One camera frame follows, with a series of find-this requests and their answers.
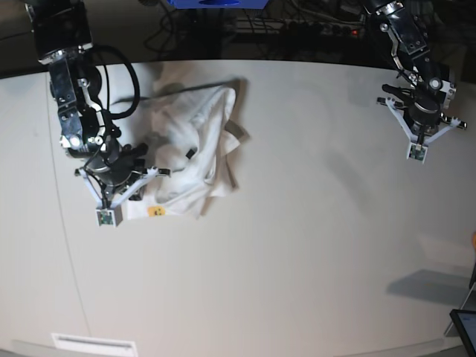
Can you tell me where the blue box at top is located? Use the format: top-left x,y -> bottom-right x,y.
168,0 -> 268,10

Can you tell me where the white paper label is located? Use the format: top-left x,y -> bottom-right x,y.
51,333 -> 138,356

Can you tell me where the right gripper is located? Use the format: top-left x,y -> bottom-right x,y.
83,143 -> 149,201

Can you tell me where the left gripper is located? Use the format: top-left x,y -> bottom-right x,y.
382,84 -> 442,134

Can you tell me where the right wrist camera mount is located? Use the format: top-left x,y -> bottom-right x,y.
74,167 -> 172,227

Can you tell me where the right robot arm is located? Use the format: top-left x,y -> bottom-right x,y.
25,1 -> 148,206

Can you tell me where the dark tablet screen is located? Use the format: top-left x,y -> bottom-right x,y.
450,309 -> 475,357

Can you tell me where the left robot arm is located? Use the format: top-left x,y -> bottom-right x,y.
362,1 -> 457,136

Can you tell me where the white printed T-shirt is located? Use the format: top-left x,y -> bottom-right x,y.
124,67 -> 248,221

